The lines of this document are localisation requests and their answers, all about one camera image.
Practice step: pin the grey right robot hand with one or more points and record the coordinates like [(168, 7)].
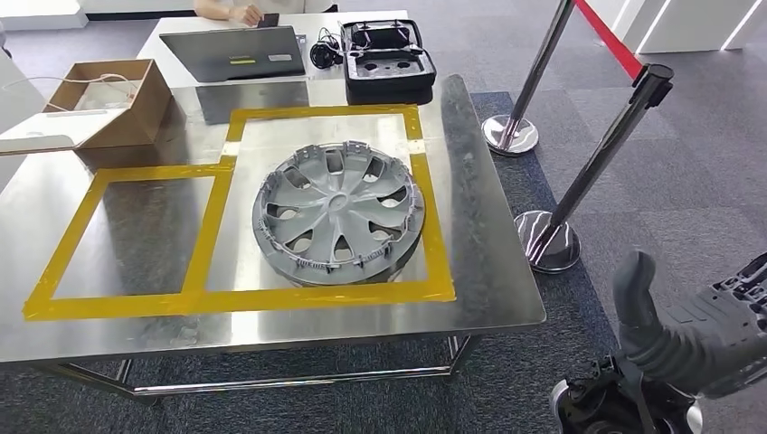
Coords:
[(701, 323)]

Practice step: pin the grey plastic wheel hubcap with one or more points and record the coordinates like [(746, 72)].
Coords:
[(335, 209)]

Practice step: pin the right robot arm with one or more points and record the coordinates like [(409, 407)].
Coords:
[(605, 401)]

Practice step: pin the stainless steel workbench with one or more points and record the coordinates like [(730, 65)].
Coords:
[(491, 239)]

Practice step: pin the white display plinth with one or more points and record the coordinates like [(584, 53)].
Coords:
[(42, 15), (695, 27)]

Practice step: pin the red barrier belt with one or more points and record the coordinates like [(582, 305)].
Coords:
[(608, 39)]

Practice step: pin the black plastic tray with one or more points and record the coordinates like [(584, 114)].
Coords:
[(389, 63)]

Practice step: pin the black smartphone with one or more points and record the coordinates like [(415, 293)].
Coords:
[(268, 20)]

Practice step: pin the grey laptop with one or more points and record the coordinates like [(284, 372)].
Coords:
[(233, 54)]

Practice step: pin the person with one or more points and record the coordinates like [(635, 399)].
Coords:
[(233, 11)]

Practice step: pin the brown cardboard box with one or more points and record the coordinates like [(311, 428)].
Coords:
[(153, 114)]

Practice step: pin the white desk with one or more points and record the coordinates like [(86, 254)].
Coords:
[(153, 42)]

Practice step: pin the white flat box lid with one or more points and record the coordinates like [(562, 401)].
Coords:
[(48, 129)]

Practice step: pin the chrome stanchion post black cap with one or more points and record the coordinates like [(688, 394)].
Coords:
[(599, 156)]

